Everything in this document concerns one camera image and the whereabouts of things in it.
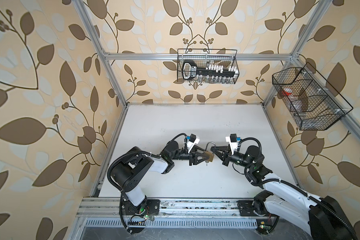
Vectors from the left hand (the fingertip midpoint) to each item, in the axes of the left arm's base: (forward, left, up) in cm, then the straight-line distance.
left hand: (209, 156), depth 74 cm
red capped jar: (+32, -43, +16) cm, 56 cm away
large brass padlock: (0, -1, 0) cm, 1 cm away
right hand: (+2, -1, +2) cm, 3 cm away
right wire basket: (+22, -51, +17) cm, 58 cm away
